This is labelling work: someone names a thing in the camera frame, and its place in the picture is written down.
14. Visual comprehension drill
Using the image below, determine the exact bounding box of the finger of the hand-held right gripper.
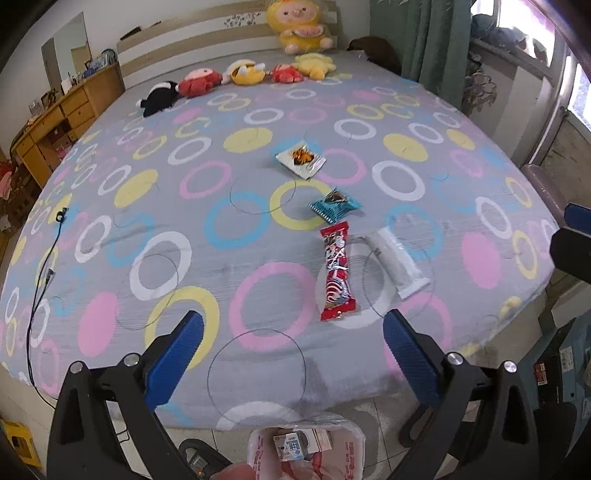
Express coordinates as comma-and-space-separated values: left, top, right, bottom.
549, 202, 591, 273

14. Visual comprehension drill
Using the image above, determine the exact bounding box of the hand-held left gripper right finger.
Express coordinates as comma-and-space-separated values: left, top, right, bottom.
382, 309, 541, 480

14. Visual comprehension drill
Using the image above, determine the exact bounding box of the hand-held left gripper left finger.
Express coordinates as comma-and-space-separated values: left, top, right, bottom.
46, 310, 206, 480

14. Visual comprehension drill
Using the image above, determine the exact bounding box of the bin with plastic bag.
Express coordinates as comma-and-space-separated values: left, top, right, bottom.
247, 413, 368, 480

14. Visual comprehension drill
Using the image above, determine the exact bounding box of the red snack packet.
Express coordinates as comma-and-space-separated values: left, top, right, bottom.
320, 220, 359, 322

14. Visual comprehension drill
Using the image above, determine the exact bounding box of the blue and white carton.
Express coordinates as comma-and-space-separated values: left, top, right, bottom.
272, 431, 305, 462

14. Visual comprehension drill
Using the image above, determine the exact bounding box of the pink waste bin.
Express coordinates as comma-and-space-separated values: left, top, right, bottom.
522, 164, 566, 217

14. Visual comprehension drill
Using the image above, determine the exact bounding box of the clear white plastic packet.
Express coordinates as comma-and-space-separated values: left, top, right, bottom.
365, 227, 428, 300

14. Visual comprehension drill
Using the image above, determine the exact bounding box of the black slipper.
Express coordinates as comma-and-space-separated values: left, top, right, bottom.
179, 438, 232, 480

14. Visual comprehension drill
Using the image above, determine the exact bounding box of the dark box with labels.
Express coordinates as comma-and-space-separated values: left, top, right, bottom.
531, 318, 591, 411

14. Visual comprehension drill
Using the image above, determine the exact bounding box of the teal snack packet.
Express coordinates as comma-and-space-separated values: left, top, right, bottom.
308, 187, 362, 221

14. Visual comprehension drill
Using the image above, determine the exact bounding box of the yellow plastic stool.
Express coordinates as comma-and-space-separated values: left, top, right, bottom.
0, 418, 44, 472

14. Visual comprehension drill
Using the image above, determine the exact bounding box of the window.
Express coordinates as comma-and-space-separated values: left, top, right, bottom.
468, 0, 591, 130

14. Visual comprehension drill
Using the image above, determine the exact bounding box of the white snack packet orange print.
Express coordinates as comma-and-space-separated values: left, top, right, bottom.
275, 140, 327, 180

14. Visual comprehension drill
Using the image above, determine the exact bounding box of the bed with circle-print sheet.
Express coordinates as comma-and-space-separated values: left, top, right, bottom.
0, 0, 561, 432

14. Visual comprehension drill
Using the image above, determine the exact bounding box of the wooden chair with clothes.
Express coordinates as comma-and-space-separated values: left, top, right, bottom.
0, 159, 28, 199

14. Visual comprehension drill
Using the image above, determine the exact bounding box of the green curtain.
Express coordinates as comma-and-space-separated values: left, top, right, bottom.
369, 0, 472, 109

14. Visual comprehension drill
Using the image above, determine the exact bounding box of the black and white plush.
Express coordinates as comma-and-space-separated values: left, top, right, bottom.
136, 80, 180, 117

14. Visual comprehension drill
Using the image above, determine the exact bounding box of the wooden desk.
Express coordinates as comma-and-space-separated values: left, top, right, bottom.
10, 62, 125, 188

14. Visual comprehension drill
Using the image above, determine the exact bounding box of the dark brown bag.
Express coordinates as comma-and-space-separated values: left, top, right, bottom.
346, 36, 402, 73

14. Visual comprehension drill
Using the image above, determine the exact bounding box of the red round plush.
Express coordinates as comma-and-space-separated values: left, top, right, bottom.
178, 67, 221, 99

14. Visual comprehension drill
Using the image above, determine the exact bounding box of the yellow and white plush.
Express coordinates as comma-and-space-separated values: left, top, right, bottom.
222, 59, 267, 86

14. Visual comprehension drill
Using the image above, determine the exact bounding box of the small red plush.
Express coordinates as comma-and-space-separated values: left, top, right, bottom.
269, 64, 302, 84

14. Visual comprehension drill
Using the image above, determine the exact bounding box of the yellow duck plush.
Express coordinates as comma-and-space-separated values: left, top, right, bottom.
294, 52, 338, 81

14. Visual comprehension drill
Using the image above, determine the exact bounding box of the large yellow pig plush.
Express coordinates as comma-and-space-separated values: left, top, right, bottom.
266, 0, 334, 54

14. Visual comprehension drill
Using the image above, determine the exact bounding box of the black cable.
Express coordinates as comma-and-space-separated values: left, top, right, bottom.
25, 208, 69, 407

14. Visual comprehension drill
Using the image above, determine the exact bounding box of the wall mirror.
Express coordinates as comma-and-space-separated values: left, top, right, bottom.
41, 11, 89, 86

